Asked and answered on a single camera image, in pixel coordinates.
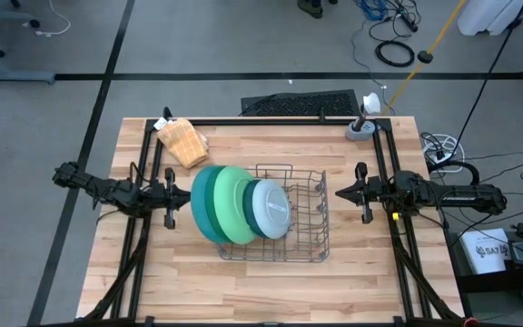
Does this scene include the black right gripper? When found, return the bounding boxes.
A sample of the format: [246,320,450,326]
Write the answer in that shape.
[335,179,392,224]

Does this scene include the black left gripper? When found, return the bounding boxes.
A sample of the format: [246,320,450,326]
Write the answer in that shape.
[145,181,193,230]

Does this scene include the large teal plate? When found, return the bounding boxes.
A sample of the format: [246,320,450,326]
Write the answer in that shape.
[190,164,226,245]

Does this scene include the grey wire dish rack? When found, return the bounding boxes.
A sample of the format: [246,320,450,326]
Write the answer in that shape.
[215,163,331,263]

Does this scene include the large light green plate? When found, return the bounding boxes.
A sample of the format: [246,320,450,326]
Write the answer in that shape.
[212,165,261,246]

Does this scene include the small pale blue plate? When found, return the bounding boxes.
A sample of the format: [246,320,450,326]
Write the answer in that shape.
[251,178,293,241]

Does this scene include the yellow checked dish cloth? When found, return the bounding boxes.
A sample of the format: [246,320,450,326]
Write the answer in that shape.
[156,117,211,170]

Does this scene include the grey brush holder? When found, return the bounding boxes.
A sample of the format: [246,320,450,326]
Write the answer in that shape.
[344,118,378,142]

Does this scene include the white printed booklet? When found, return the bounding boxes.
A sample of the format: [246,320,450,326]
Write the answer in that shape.
[458,227,515,276]

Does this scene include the black side stand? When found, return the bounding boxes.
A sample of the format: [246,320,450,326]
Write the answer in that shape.
[446,229,523,319]

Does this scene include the black power strip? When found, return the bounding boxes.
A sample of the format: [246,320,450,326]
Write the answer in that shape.
[396,7,419,34]

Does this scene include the person's dark shoe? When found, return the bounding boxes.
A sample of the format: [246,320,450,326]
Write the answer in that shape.
[296,0,324,20]

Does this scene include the grey floor bar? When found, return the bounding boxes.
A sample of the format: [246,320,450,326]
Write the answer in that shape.
[0,69,56,84]

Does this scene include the black aluminium table frame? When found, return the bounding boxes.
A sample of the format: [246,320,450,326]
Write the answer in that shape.
[75,106,468,327]

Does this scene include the white cable coil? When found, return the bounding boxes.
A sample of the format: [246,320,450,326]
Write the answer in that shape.
[419,132,465,174]

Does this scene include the coiled black cable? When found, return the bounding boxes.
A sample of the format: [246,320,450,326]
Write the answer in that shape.
[374,39,417,69]

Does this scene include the long black cable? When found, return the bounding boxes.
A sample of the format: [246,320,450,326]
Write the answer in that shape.
[455,0,523,149]

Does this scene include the blue cable bundle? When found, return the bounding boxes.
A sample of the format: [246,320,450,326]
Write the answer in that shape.
[355,0,388,22]

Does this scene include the yellow strap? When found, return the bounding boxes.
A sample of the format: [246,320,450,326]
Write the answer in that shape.
[380,0,468,115]

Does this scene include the white floor cable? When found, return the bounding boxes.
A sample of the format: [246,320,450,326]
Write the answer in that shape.
[35,0,72,37]

